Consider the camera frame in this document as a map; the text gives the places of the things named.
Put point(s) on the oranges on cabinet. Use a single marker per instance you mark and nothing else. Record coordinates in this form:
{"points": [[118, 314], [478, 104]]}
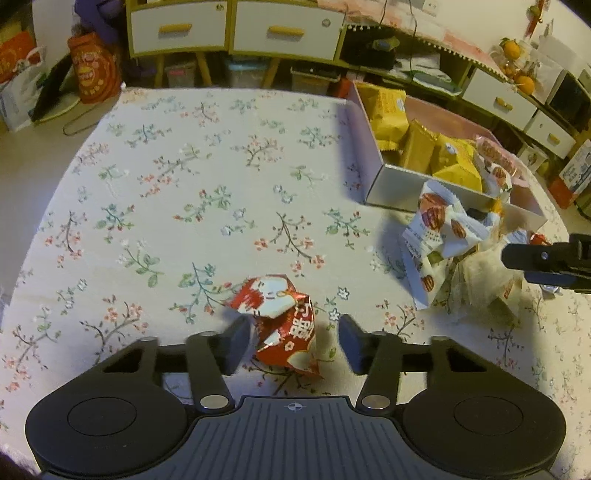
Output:
{"points": [[518, 64]]}

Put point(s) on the wooden cabinet with white drawers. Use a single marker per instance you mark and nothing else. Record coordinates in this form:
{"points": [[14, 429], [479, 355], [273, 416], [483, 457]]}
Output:
{"points": [[304, 31]]}

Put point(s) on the red box under cabinet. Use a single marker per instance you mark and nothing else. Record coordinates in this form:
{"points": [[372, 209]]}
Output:
{"points": [[341, 89]]}

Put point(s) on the pink snack packet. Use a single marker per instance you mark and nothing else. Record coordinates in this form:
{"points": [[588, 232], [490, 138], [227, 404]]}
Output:
{"points": [[495, 153]]}

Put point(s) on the yellow waffle sandwich packet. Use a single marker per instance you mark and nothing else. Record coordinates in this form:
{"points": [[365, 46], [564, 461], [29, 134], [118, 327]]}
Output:
{"points": [[386, 111]]}

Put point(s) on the gold snack bar packet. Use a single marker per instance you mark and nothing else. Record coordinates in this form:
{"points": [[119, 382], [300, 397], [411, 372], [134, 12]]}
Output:
{"points": [[419, 148]]}

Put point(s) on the pink cardboard box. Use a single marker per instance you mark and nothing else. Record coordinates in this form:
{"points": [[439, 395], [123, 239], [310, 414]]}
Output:
{"points": [[383, 183]]}

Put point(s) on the white pecan snack packet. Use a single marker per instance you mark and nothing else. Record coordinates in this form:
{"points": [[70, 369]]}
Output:
{"points": [[441, 231]]}

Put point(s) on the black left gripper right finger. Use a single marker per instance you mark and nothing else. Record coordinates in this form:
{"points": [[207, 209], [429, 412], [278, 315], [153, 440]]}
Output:
{"points": [[379, 356]]}

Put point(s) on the floral tablecloth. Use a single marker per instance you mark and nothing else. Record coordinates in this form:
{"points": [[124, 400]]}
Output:
{"points": [[176, 198]]}

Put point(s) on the white gold trimmed packet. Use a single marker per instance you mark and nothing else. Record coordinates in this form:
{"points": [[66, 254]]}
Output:
{"points": [[481, 283]]}

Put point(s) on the orange printed bag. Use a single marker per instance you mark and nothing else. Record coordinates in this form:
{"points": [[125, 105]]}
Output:
{"points": [[95, 68]]}

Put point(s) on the red snack packet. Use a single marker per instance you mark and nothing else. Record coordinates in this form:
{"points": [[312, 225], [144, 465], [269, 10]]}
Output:
{"points": [[284, 320]]}

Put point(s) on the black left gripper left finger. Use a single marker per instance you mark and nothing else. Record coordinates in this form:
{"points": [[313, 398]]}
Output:
{"points": [[209, 357]]}

